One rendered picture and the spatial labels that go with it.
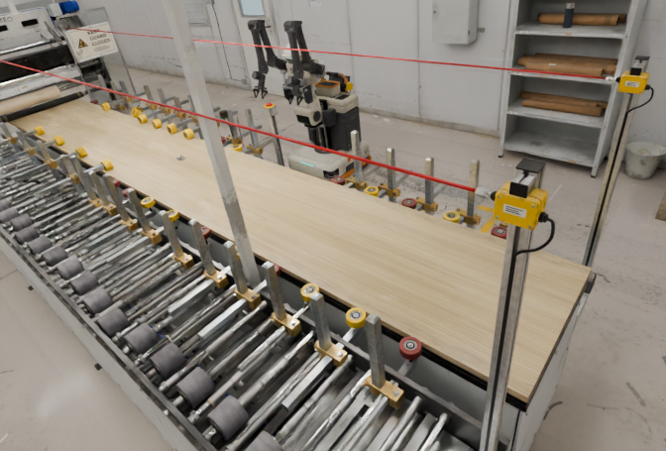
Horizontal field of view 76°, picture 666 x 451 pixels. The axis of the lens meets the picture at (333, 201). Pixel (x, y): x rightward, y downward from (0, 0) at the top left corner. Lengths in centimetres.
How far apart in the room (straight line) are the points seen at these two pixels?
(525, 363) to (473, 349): 17
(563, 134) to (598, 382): 278
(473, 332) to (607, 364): 135
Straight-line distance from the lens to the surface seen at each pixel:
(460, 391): 178
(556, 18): 447
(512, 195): 81
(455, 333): 171
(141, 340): 206
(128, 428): 293
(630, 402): 285
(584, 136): 493
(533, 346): 172
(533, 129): 503
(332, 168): 413
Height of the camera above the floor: 220
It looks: 32 degrees down
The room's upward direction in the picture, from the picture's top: 8 degrees counter-clockwise
